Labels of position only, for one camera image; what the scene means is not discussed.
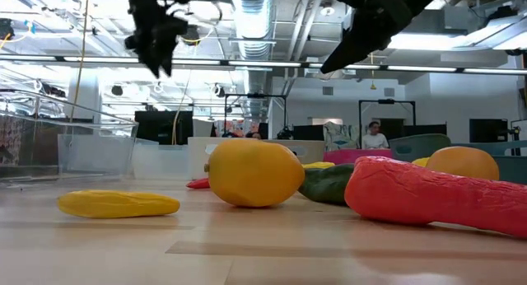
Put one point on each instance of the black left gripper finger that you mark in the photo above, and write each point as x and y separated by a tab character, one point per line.
166	60
153	64

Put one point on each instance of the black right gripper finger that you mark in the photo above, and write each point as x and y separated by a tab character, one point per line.
358	44

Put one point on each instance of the red chili pepper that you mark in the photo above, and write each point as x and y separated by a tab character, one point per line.
197	183

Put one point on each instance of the yellow corn cob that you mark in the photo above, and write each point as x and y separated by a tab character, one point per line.
319	165

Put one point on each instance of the yellow lemon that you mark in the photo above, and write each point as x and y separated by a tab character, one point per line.
255	174
421	162

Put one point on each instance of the yellow toy banana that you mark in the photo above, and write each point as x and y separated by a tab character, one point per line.
119	204

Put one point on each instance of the dark green cucumber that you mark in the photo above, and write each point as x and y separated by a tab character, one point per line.
327	185

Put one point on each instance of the orange fruit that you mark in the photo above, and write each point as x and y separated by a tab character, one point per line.
463	163

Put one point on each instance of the orange carrot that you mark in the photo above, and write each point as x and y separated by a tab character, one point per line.
432	194

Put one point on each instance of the black ceiling-hung device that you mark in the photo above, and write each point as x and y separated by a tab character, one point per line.
191	37

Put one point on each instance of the long ceiling light strip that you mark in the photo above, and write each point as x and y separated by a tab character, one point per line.
432	68
103	59

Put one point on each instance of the large black screen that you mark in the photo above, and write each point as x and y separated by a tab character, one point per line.
160	126

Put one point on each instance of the frosted translucent plastic bin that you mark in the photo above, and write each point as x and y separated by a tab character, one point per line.
160	161

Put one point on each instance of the person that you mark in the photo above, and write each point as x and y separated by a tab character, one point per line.
255	135
374	141

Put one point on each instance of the white plastic bin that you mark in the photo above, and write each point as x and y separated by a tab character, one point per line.
197	157

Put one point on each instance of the black monitor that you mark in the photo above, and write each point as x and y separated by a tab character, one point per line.
488	130
309	132
428	130

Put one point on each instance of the small clear plastic bin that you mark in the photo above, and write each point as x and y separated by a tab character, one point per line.
94	155

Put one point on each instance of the red plastic bin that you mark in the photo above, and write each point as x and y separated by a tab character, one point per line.
350	155

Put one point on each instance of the teal plastic bin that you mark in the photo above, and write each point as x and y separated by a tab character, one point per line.
416	147

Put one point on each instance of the large clear plastic bin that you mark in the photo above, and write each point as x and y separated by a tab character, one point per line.
41	169

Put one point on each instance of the black metal frame stand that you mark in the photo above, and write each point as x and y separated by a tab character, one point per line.
255	95
387	101

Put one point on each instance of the silver ventilation duct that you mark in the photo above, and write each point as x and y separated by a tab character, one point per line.
252	21

